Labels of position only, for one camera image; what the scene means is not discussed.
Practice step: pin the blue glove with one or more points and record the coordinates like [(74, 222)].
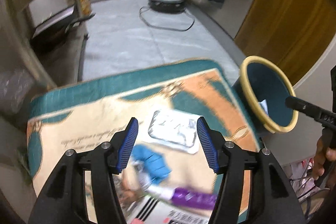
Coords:
[(153, 163)]

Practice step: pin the green white medicine box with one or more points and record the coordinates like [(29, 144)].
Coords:
[(151, 210)]

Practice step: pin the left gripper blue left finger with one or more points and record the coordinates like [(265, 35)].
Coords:
[(128, 138)]

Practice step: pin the blue bin with yellow rim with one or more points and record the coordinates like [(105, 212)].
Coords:
[(263, 88)]

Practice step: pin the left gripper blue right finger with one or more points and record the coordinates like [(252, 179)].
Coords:
[(204, 135)]

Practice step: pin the stainless steel shelf rack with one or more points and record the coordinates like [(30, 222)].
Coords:
[(50, 62)]

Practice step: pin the silver blister pack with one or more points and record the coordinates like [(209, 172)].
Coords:
[(174, 129)]

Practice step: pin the person's right hand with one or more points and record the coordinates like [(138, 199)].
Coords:
[(322, 154)]

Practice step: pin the teal orange patterned cushion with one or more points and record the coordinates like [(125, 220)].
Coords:
[(85, 115)]

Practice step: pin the purple spray bottle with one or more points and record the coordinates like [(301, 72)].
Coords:
[(184, 197)]

